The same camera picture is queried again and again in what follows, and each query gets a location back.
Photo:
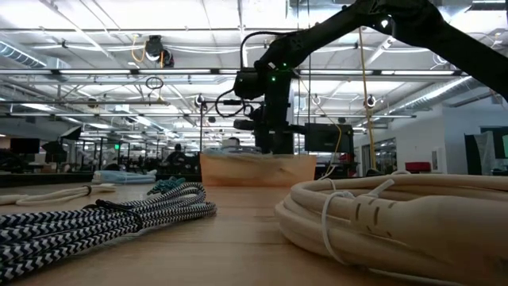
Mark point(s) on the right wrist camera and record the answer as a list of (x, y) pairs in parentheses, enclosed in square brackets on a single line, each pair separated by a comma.
[(248, 83)]

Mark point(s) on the red background box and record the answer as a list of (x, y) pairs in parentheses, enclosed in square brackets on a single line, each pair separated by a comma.
[(418, 167)]

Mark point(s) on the black background monitor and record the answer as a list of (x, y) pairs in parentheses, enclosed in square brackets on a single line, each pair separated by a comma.
[(329, 138)]

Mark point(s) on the black overhead camera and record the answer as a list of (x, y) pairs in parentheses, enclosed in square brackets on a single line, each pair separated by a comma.
[(155, 47)]

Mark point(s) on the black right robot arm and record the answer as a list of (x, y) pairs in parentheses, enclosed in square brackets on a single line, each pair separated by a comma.
[(436, 35)]

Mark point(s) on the orange plastic bin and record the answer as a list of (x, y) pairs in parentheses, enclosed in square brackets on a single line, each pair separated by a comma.
[(258, 171)]

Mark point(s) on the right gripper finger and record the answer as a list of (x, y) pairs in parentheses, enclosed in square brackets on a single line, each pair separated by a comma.
[(264, 144), (283, 144)]

